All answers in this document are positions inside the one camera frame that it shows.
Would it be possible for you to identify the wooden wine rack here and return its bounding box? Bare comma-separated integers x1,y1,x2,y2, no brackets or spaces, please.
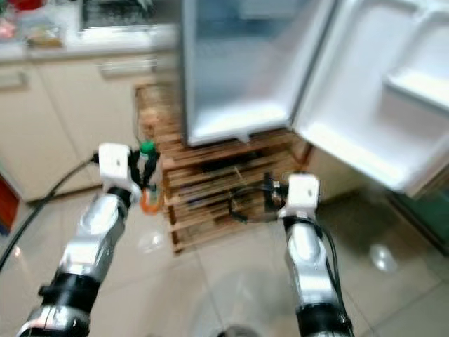
133,83,313,253

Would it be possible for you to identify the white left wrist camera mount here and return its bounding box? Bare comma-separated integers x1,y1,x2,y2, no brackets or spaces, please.
98,143,131,194

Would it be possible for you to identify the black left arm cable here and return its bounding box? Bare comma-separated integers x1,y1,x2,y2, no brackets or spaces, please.
0,154,102,271

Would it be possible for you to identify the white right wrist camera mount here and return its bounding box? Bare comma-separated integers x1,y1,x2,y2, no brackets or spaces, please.
277,174,320,220

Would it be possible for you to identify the white fridge door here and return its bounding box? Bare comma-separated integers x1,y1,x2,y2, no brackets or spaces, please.
293,0,449,197

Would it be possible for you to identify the green capped orange drink bottle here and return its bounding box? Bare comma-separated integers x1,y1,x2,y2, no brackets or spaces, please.
138,140,162,215

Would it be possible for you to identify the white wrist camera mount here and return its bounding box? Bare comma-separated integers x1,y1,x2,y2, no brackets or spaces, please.
98,143,131,194
277,174,320,220

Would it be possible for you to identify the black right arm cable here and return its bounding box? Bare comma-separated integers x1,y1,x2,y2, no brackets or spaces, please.
228,184,341,296

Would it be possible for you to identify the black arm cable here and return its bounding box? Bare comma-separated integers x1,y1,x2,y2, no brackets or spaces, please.
0,154,102,271
228,184,341,296

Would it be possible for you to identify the steel gas hob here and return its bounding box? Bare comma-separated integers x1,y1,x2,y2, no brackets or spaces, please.
81,0,152,30

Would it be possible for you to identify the green snack packet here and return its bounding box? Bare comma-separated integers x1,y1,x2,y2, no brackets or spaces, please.
28,25,64,48

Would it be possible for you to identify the red snack packet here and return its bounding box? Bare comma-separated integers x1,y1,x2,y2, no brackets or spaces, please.
0,18,18,39

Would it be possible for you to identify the red and blue furniture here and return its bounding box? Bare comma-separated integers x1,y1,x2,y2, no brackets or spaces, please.
0,176,20,232

